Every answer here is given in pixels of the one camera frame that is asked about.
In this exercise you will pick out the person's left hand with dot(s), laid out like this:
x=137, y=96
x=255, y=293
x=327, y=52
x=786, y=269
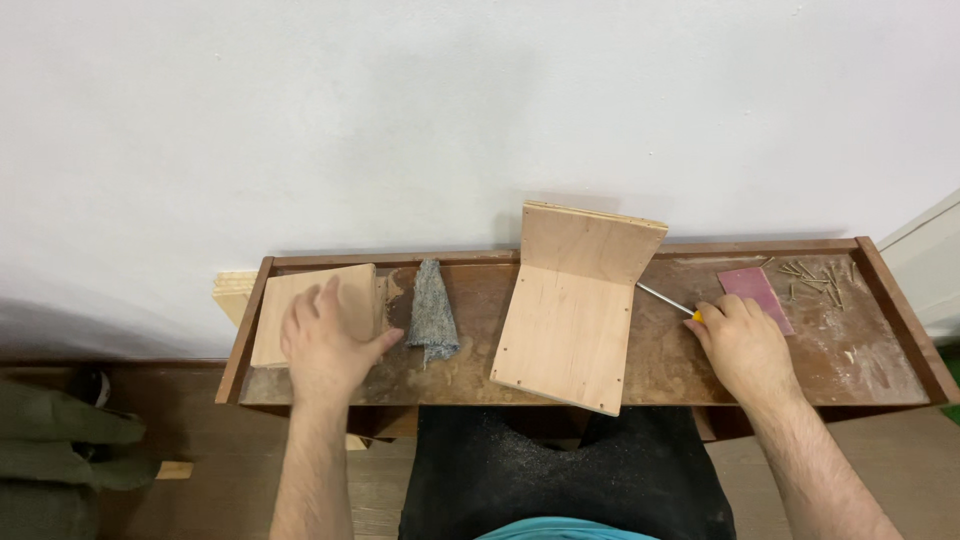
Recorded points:
x=324, y=352

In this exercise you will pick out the person's right hand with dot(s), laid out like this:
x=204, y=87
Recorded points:
x=750, y=352

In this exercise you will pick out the flat plywood board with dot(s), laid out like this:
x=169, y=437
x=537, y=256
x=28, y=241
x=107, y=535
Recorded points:
x=274, y=322

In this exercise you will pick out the pink sandpaper sheet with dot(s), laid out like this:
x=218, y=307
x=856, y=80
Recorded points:
x=750, y=288

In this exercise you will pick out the pile of brass screws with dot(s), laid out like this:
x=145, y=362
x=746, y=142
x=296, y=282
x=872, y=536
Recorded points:
x=814, y=281

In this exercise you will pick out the stack of pale wood planks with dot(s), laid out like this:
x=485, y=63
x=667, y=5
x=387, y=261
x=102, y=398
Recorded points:
x=232, y=294

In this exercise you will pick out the brown wooden tray bench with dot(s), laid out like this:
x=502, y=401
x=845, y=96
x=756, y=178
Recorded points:
x=862, y=360

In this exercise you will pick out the grey woven cloth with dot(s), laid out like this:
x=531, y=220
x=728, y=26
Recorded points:
x=433, y=315

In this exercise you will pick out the angled plywood panel assembly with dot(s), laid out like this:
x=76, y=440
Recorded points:
x=570, y=330

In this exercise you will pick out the small wood offcut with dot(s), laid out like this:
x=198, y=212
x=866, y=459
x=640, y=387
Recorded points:
x=175, y=470

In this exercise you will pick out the white door panel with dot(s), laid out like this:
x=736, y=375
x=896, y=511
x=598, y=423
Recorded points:
x=926, y=262

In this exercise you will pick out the green mat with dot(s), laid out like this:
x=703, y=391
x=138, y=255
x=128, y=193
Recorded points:
x=952, y=386

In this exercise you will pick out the person's black apron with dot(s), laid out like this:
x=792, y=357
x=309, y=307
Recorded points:
x=570, y=480

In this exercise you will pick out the black and white shoe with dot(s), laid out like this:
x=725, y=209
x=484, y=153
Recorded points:
x=94, y=388

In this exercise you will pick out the person's teal shirt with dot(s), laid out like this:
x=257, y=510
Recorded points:
x=562, y=529

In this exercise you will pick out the olive green bag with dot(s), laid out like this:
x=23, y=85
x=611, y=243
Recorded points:
x=52, y=450

